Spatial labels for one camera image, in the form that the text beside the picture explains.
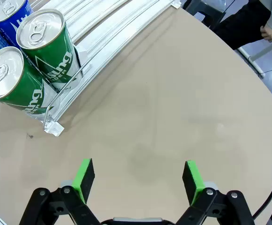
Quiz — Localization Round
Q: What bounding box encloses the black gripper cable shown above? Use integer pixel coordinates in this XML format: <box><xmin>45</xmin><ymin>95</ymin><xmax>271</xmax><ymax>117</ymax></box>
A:
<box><xmin>251</xmin><ymin>167</ymin><xmax>272</xmax><ymax>220</ymax></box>

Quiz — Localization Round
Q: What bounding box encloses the clear acrylic can rack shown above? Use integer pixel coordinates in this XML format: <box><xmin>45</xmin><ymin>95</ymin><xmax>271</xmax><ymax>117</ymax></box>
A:
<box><xmin>0</xmin><ymin>0</ymin><xmax>181</xmax><ymax>137</ymax></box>

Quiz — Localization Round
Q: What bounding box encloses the person's left hand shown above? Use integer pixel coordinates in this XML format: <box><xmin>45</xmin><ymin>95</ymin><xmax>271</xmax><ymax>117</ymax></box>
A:
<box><xmin>260</xmin><ymin>24</ymin><xmax>272</xmax><ymax>43</ymax></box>

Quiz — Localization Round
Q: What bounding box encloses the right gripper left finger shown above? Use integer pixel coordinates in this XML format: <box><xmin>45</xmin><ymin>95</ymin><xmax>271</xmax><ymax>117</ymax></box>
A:
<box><xmin>18</xmin><ymin>158</ymin><xmax>102</xmax><ymax>225</ymax></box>

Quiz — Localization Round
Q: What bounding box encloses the black plastic stool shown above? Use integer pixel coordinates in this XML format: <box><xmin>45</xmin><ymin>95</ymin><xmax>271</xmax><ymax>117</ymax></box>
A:
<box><xmin>182</xmin><ymin>0</ymin><xmax>228</xmax><ymax>30</ymax></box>

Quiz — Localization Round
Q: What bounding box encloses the green Chilsung cider can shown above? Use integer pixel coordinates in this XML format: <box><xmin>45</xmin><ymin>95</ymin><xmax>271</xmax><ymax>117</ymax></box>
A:
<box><xmin>15</xmin><ymin>8</ymin><xmax>84</xmax><ymax>91</ymax></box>
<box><xmin>0</xmin><ymin>46</ymin><xmax>61</xmax><ymax>122</ymax></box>

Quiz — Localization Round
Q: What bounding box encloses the white table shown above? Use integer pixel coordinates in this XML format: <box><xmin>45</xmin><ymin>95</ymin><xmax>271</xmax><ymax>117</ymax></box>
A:
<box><xmin>235</xmin><ymin>35</ymin><xmax>272</xmax><ymax>75</ymax></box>

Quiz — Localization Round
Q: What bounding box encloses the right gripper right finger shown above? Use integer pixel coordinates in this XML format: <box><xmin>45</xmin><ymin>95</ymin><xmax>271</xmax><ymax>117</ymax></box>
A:
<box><xmin>174</xmin><ymin>160</ymin><xmax>256</xmax><ymax>225</ymax></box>

